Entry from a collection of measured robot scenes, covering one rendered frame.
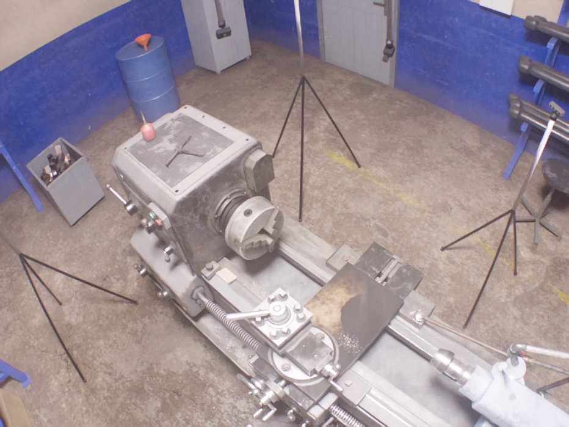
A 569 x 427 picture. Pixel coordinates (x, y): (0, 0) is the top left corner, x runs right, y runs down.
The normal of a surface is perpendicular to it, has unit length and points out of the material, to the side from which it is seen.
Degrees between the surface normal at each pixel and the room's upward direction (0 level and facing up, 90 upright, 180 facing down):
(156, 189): 45
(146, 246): 32
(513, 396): 0
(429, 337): 0
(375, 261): 0
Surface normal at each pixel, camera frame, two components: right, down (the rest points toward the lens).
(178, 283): -0.46, -0.23
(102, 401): -0.11, -0.65
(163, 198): -0.56, -0.04
